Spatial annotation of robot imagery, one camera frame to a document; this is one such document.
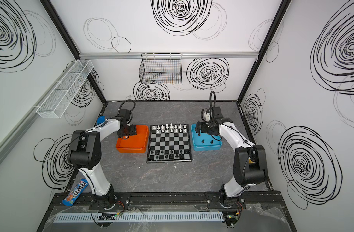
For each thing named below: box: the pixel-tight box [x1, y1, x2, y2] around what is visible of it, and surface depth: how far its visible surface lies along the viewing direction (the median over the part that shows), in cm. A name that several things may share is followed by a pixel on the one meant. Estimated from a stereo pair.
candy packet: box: [61, 178, 89, 207], surface depth 77 cm
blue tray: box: [191, 123, 223, 152], surface depth 97 cm
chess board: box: [146, 123, 192, 164], surface depth 95 cm
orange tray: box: [116, 124, 150, 154], surface depth 93 cm
